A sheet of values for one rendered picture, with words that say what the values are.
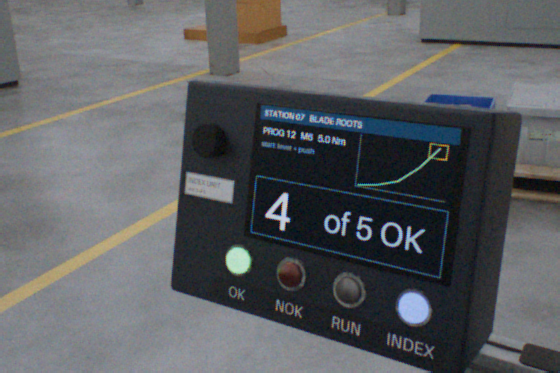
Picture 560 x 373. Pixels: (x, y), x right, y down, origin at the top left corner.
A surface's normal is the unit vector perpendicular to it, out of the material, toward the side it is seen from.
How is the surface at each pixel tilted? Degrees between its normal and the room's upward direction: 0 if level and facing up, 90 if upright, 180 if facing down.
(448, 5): 90
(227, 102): 75
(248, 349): 0
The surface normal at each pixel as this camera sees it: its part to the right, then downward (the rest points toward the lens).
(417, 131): -0.50, 0.05
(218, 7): -0.50, 0.30
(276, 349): -0.03, -0.94
